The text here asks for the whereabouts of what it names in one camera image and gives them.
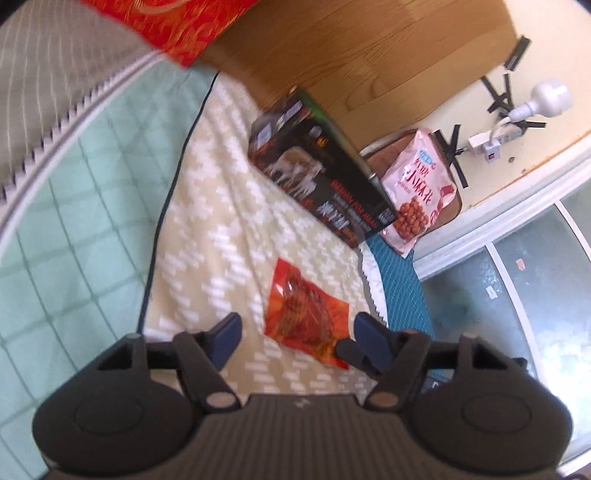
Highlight mint checked quilt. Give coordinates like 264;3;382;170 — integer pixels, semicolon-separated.
0;58;220;462

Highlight wooden board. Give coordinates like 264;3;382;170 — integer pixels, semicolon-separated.
198;0;525;155

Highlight dark tin box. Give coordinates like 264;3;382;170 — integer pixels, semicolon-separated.
247;90;399;250

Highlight pink snack bag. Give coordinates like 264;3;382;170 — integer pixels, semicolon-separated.
379;128;459;258

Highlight teal mat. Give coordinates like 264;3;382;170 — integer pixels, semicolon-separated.
365;235;435;370

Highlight beige patterned blanket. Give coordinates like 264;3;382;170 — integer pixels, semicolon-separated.
139;71;384;398

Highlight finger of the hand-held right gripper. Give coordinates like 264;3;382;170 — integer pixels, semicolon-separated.
335;338;384;376

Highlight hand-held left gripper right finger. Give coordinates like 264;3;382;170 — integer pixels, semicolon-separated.
355;312;509;411

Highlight grey striped blanket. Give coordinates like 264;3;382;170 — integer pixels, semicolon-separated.
0;7;160;199

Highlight white plug-in bulb lamp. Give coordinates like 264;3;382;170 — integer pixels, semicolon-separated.
468;80;573;160

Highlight red snack packet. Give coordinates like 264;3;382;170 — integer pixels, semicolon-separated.
264;257;352;370

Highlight red gift box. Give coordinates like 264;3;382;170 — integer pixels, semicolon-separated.
78;0;259;70

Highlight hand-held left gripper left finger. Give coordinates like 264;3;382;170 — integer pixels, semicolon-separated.
92;312;243;413

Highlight brown seat cushion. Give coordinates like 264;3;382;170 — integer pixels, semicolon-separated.
359;130;464;232

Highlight white power strip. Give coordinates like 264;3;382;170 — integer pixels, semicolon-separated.
496;126;532;145

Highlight white framed glass door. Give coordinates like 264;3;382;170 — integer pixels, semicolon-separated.
411;134;591;480

